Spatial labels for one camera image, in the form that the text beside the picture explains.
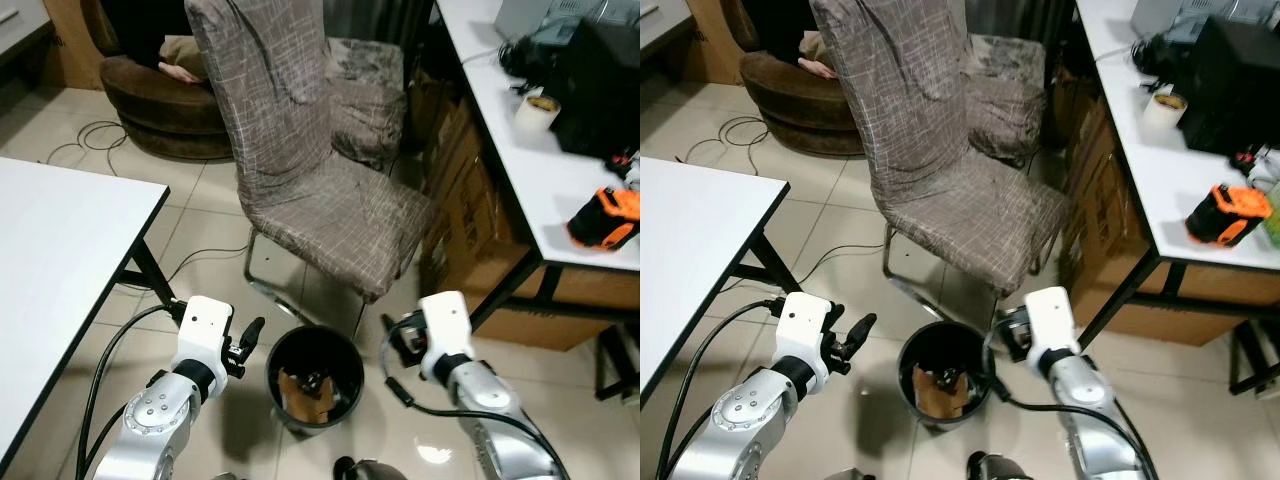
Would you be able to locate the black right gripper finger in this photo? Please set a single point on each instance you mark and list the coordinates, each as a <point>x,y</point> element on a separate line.
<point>390,325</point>
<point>999,318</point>

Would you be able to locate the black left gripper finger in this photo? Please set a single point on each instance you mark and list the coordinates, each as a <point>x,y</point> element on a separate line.
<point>864,332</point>
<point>255,333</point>

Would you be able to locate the black round rubbish bin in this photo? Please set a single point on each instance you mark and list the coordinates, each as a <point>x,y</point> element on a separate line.
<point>345,400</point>
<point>905,395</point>

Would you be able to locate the brown cardboard trash piece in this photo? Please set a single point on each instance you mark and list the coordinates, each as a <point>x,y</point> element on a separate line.
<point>935,398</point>
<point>300,400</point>

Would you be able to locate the black folding table leg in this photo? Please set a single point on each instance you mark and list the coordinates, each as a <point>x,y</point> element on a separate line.
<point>775,265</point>
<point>152,275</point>

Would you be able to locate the large brown cardboard box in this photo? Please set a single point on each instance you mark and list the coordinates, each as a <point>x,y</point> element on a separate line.
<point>470,220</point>
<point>1100,215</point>

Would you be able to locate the black robot foot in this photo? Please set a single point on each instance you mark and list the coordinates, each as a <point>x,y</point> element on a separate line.
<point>365,470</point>
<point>1000,468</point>

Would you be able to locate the chair with brown patterned cover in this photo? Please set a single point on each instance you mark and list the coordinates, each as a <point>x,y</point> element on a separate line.
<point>300,180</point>
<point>940,170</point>

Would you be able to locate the chair with grey floral cover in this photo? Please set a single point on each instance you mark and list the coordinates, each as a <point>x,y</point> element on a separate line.
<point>365,115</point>
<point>1005,110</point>

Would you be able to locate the orange and black tool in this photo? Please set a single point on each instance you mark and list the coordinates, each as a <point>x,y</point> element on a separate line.
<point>605,220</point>
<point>1225,215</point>

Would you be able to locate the brown round armchair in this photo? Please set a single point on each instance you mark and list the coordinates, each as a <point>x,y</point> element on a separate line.
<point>795,105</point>
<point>165,110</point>

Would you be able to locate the white tape roll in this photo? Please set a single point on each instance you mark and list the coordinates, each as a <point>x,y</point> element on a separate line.
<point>1163,118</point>
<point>535,118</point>

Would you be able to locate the seated person in dark clothes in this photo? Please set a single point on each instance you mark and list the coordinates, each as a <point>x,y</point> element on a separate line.
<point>150,30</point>
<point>820,62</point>

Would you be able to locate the small red and black tool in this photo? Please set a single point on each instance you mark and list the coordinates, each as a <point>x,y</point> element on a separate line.
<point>625,168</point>
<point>1255,165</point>

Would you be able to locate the pale green packet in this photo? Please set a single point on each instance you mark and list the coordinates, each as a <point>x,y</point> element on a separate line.
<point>1273,215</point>

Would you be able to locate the black box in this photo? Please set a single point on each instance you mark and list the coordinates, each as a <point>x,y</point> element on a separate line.
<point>600,90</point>
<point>1235,90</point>

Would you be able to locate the brown cardboard panel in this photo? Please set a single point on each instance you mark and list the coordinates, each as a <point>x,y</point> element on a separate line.
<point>712,38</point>
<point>72,40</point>

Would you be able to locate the grey desktop device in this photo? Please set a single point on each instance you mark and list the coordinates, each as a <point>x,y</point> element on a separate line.
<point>1165,15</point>
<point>540,18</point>

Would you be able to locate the dark cabinet with white drawer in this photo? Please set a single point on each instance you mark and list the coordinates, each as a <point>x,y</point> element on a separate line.
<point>20,30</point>
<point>660,20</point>

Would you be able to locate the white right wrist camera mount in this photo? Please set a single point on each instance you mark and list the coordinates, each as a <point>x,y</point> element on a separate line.
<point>1052,320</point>
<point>447,325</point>

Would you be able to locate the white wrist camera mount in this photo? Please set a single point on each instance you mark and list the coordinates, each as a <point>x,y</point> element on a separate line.
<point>447,325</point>
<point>1052,320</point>
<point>803,330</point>
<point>205,330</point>

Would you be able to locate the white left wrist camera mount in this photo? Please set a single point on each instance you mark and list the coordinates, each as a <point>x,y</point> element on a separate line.
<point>803,330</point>
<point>205,330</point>

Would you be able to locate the black frame of long table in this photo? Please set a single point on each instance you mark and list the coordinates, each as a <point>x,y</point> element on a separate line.
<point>500,300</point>
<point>1115,300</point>

